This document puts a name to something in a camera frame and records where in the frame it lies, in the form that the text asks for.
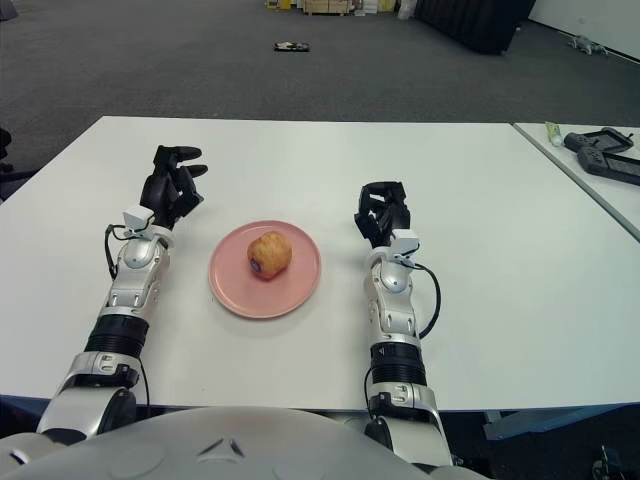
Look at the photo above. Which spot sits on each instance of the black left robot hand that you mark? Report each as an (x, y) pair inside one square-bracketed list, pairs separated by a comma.
[(167, 192)]

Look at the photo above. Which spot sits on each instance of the wooden crate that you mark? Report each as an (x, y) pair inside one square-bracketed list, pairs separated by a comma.
[(330, 6)]

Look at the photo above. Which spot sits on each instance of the green white tube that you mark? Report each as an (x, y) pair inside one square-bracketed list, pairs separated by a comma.
[(554, 133)]

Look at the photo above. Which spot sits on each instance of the black handheld controller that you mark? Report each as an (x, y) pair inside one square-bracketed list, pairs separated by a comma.
[(606, 166)]

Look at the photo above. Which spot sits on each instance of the blue table frame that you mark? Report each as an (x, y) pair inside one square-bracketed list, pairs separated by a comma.
[(550, 420)]

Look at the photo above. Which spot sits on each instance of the red yellow apple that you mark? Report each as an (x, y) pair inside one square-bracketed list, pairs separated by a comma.
[(270, 255)]

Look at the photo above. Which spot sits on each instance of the small black floor tray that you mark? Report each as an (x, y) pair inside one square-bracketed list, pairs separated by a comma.
[(292, 46)]

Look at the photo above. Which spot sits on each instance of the white plastic bag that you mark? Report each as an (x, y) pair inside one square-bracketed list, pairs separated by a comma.
[(406, 9)]

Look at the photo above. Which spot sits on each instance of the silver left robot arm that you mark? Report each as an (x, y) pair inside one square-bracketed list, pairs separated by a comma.
[(125, 285)]

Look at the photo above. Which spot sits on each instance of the black office chair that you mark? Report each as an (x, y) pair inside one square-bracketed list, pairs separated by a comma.
[(4, 145)]

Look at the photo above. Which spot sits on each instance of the large black cabinet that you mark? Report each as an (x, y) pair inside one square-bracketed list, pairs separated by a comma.
[(472, 25)]

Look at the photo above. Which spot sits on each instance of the yellow box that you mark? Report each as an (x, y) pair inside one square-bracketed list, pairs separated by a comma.
[(279, 3)]

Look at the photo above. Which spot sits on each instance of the pink round plate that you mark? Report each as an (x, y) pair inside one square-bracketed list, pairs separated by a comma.
[(235, 295)]

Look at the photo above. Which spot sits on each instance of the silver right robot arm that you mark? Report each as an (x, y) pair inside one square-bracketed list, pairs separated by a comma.
[(395, 315)]

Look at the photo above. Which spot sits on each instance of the grey robot torso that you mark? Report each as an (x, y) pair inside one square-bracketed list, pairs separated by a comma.
[(225, 450)]

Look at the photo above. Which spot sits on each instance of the white box stack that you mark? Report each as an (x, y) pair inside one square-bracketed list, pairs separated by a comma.
[(377, 6)]

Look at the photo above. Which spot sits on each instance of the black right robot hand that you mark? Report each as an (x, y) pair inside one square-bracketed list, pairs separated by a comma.
[(385, 215)]

